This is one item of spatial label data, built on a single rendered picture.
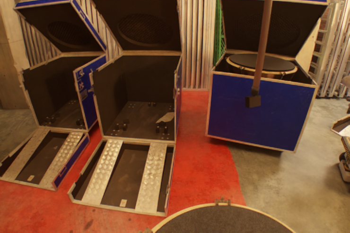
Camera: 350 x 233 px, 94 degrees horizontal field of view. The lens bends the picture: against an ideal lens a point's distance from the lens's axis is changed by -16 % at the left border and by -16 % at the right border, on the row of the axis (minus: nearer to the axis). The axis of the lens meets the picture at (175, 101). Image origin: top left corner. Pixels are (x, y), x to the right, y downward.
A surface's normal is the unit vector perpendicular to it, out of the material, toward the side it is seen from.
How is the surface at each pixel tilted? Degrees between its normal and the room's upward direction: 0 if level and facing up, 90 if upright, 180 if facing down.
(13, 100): 90
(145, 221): 0
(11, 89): 90
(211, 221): 0
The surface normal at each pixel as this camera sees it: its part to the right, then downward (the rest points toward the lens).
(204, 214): 0.00, -0.90
